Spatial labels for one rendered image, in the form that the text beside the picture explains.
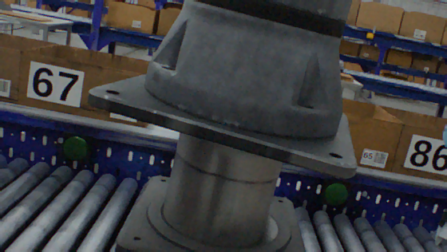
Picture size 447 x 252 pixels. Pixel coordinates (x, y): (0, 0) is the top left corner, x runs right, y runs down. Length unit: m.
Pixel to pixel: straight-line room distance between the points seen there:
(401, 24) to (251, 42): 5.91
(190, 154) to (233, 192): 0.05
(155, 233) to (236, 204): 0.08
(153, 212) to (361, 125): 1.05
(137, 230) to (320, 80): 0.21
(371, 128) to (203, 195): 1.08
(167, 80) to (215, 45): 0.05
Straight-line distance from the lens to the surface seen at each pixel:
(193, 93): 0.36
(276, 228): 0.49
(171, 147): 1.37
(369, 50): 10.46
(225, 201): 0.42
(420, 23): 6.33
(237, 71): 0.36
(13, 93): 1.53
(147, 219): 0.47
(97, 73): 1.43
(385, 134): 1.48
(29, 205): 1.22
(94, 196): 1.27
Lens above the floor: 1.29
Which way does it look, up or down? 12 degrees down
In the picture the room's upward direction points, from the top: 12 degrees clockwise
